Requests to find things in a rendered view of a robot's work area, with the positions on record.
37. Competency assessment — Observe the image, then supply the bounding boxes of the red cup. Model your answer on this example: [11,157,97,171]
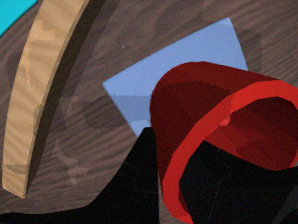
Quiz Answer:
[150,61,298,224]

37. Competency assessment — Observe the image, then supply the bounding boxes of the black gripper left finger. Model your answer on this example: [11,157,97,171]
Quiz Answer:
[0,127,160,224]

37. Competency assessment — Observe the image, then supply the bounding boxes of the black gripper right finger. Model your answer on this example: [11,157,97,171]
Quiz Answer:
[180,140,298,224]

